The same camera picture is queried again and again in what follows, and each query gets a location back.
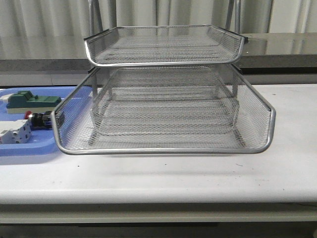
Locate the green and cream switch block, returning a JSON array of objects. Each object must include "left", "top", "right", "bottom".
[{"left": 6, "top": 91, "right": 61, "bottom": 114}]

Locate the silver metal rack frame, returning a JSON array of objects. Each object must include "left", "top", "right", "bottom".
[{"left": 88, "top": 0, "right": 247, "bottom": 148}]

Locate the white circuit breaker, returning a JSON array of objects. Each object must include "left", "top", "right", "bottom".
[{"left": 0, "top": 119, "right": 31, "bottom": 144}]

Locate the silver mesh top tray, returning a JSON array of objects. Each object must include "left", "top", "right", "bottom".
[{"left": 84, "top": 25, "right": 249, "bottom": 67}]

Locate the blue plastic tray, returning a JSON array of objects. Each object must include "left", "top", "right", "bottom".
[{"left": 0, "top": 86, "right": 85, "bottom": 157}]

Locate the white component in tray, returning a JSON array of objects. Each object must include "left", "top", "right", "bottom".
[{"left": 0, "top": 94, "right": 13, "bottom": 105}]

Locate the red emergency push button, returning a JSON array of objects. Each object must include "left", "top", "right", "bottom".
[{"left": 24, "top": 111, "right": 53, "bottom": 130}]

